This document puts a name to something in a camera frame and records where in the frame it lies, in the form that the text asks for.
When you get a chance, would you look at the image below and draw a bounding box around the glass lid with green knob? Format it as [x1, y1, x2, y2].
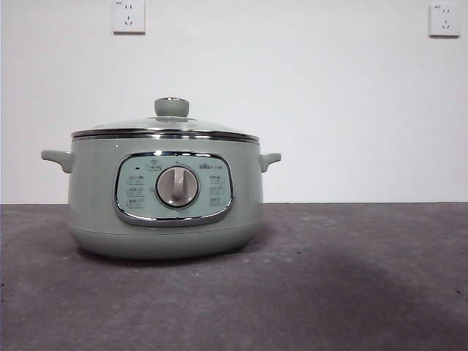
[71, 97, 259, 143]

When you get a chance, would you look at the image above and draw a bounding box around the pale green electric pot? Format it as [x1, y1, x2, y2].
[39, 136, 282, 261]

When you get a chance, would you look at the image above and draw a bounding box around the white wall socket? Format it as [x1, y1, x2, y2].
[428, 3, 461, 39]
[112, 0, 146, 37]

